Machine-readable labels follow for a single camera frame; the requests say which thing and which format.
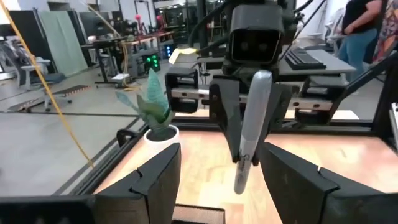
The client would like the black keyboard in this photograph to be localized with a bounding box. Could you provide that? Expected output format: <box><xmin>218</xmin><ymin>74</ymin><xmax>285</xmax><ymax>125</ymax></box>
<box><xmin>284</xmin><ymin>46</ymin><xmax>328</xmax><ymax>71</ymax></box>

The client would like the computer with green lights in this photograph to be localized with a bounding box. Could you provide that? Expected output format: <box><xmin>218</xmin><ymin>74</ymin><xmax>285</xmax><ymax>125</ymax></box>
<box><xmin>143</xmin><ymin>53</ymin><xmax>162</xmax><ymax>73</ymax></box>

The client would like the black aluminium table frame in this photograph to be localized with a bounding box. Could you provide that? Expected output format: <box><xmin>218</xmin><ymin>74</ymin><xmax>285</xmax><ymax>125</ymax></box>
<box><xmin>62</xmin><ymin>51</ymin><xmax>398</xmax><ymax>197</ymax></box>

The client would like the grey marker pen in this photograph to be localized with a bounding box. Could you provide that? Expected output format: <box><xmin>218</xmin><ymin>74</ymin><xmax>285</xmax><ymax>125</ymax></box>
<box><xmin>233</xmin><ymin>69</ymin><xmax>274</xmax><ymax>195</ymax></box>

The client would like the wood top black desk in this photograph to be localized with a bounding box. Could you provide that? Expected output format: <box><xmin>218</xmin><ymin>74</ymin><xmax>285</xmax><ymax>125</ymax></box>
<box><xmin>80</xmin><ymin>30</ymin><xmax>175</xmax><ymax>86</ymax></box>

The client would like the green plant in white pot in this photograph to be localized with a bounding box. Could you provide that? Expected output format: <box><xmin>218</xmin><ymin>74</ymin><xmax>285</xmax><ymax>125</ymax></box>
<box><xmin>114</xmin><ymin>67</ymin><xmax>181</xmax><ymax>156</ymax></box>

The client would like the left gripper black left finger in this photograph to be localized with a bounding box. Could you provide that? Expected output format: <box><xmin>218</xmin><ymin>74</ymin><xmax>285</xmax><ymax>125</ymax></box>
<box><xmin>93</xmin><ymin>142</ymin><xmax>182</xmax><ymax>224</ymax></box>

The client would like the computer with blue lights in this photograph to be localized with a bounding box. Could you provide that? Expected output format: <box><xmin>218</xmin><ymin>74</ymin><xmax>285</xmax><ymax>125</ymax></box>
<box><xmin>164</xmin><ymin>43</ymin><xmax>176</xmax><ymax>58</ymax></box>

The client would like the yellow hanging cable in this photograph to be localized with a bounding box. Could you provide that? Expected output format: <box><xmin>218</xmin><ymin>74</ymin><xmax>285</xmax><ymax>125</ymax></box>
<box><xmin>0</xmin><ymin>0</ymin><xmax>95</xmax><ymax>169</ymax></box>

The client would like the black floor mat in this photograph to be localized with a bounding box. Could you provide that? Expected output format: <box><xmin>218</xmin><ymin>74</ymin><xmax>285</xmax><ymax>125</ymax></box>
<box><xmin>6</xmin><ymin>84</ymin><xmax>91</xmax><ymax>113</ymax></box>

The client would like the pale green partition panel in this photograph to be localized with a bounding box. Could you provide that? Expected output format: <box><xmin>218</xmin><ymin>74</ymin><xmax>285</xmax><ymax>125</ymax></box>
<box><xmin>39</xmin><ymin>11</ymin><xmax>90</xmax><ymax>77</ymax></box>

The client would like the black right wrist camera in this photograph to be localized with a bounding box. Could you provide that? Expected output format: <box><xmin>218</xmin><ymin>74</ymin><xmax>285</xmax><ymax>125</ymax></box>
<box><xmin>229</xmin><ymin>4</ymin><xmax>285</xmax><ymax>67</ymax></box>

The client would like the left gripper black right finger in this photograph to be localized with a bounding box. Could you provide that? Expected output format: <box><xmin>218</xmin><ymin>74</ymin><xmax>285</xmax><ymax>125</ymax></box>
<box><xmin>259</xmin><ymin>141</ymin><xmax>398</xmax><ymax>224</ymax></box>

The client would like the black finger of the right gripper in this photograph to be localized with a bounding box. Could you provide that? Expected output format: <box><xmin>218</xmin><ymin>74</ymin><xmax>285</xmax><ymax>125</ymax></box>
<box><xmin>251</xmin><ymin>82</ymin><xmax>294</xmax><ymax>166</ymax></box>
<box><xmin>208</xmin><ymin>77</ymin><xmax>248</xmax><ymax>164</ymax></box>

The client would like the black desk monitor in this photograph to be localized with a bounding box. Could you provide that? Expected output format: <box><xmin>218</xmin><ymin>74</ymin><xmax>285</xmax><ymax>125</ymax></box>
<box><xmin>78</xmin><ymin>11</ymin><xmax>114</xmax><ymax>40</ymax></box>

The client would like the white office chair blue seat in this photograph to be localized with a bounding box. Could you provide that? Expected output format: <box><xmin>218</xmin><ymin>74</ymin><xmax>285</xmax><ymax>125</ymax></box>
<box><xmin>17</xmin><ymin>40</ymin><xmax>74</xmax><ymax>113</ymax></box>

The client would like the grey desk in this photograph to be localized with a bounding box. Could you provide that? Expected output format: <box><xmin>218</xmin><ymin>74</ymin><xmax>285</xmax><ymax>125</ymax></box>
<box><xmin>198</xmin><ymin>48</ymin><xmax>357</xmax><ymax>77</ymax></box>

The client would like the person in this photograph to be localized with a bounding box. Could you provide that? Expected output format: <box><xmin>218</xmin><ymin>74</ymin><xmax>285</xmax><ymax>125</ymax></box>
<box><xmin>337</xmin><ymin>0</ymin><xmax>384</xmax><ymax>83</ymax></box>
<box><xmin>372</xmin><ymin>0</ymin><xmax>398</xmax><ymax>63</ymax></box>

